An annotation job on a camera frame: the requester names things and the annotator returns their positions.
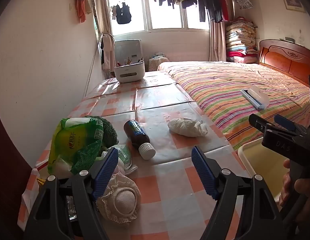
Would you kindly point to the person's right hand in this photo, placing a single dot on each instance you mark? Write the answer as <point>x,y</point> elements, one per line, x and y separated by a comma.
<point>305,187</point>

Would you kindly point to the small plastic wrapper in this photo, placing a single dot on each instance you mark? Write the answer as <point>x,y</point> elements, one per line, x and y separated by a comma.
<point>124,155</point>

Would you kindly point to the green plastic bag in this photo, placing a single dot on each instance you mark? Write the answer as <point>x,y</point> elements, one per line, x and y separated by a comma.
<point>74,140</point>

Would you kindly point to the green plush toy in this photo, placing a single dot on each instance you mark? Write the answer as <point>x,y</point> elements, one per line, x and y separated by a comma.
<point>109,132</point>

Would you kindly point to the cream plastic bin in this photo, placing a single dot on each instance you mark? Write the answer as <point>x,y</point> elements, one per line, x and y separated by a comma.
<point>260,160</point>

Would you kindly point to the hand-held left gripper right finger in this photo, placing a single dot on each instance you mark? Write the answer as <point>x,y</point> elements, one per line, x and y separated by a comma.
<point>203,170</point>

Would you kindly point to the beige curtain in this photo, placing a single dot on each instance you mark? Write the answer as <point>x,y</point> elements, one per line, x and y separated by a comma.
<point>102,10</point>
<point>217,42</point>

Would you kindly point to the bunch of pens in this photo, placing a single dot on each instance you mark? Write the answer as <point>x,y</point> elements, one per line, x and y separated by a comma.
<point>129,60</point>

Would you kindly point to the window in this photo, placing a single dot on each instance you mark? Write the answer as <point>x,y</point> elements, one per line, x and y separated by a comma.
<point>167,17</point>

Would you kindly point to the stool with floral cover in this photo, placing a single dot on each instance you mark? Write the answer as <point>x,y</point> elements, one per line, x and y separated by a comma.
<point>156,62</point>

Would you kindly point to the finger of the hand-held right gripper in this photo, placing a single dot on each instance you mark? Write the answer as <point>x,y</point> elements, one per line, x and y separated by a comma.
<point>260,122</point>
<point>285,122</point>

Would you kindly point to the white plastic bag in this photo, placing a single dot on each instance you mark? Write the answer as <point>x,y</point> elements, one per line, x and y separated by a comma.
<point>185,127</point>

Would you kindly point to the blue and white lint brush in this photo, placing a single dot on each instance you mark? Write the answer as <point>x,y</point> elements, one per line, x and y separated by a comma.
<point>253,97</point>

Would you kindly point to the orange hanging cloth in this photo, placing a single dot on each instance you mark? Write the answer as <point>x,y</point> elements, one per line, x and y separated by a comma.
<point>81,7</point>

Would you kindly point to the brown bottle with white cap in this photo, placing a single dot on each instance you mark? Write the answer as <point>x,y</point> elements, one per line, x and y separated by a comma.
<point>137,133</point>

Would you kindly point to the white standing air conditioner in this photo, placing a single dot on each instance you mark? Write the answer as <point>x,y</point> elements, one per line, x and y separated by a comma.
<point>128,48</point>

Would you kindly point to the beige lace-trimmed round cushion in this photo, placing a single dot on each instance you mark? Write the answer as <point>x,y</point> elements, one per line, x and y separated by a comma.
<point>124,200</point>

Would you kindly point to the white desk organizer box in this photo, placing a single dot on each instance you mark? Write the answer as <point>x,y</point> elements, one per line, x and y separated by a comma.
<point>129,73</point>

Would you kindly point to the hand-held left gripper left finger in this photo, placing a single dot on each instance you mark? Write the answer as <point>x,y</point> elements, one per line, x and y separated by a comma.
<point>106,170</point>

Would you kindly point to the white hanging bag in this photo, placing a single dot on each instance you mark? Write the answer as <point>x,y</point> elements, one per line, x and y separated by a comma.
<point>108,47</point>

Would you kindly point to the orange checkered tablecloth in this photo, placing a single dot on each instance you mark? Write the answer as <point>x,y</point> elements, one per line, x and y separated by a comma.
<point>170,160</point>

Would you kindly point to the stack of folded quilts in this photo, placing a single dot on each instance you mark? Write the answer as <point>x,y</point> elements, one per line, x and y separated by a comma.
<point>241,40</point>

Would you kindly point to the bed with striped sheet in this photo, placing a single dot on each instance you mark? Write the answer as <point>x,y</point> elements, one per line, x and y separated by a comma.
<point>220,92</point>

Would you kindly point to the black hanging vest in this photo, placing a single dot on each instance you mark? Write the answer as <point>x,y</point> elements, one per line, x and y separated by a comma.
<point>122,13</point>

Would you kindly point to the wooden headboard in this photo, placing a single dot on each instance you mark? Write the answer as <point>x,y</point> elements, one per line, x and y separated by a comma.
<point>282,57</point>

